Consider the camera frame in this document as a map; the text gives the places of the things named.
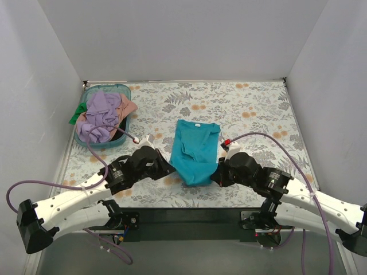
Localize teal t-shirt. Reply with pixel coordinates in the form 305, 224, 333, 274
170, 120, 221, 186

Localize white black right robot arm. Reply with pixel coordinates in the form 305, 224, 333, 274
210, 152, 366, 257

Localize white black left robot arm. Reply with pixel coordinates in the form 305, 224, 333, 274
17, 146, 175, 254

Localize floral patterned table mat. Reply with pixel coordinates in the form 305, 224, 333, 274
57, 81, 322, 209

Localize pink t-shirt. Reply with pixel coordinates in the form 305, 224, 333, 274
76, 91, 138, 126

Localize clear teal plastic basket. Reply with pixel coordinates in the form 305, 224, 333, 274
81, 84, 131, 149

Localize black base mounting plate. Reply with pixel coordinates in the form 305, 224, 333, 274
97, 207, 295, 243

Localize lavender t-shirt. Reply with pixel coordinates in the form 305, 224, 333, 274
76, 90, 122, 143

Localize green t-shirt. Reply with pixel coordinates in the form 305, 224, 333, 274
68, 102, 87, 125

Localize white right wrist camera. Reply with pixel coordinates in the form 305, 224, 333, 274
221, 139, 241, 160

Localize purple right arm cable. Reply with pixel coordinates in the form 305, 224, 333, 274
229, 132, 335, 275

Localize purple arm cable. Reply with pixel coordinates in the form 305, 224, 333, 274
6, 123, 138, 266
229, 132, 335, 275

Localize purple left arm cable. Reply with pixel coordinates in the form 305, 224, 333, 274
6, 123, 138, 266

